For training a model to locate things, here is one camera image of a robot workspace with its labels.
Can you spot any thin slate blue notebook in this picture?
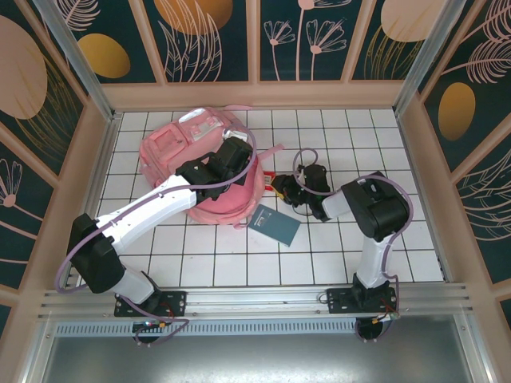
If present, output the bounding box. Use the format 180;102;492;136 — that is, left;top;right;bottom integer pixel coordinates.
246;203;301;247

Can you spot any pink student backpack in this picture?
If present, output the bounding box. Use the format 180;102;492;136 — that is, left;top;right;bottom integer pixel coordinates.
138;104;287;228

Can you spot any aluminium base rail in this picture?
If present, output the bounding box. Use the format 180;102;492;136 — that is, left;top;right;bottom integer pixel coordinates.
38;282;476;320

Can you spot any aluminium side rail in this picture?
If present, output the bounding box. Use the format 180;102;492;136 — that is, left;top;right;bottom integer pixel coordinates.
394;111;454;282
59;113;123;290

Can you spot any perforated metal cable tray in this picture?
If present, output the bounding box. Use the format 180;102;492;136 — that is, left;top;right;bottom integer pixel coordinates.
53;321;464;336

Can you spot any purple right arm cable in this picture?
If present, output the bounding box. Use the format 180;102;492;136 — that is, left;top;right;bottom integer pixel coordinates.
292;148;412;344

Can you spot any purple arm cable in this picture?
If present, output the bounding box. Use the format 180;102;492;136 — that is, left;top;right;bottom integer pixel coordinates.
53;126;259;347
292;148;412;344

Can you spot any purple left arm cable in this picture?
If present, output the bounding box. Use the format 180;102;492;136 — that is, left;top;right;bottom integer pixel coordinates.
53;126;259;347

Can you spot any aluminium frame post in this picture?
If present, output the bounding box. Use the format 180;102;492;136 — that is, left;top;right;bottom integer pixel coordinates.
393;0;468;115
34;0;121;123

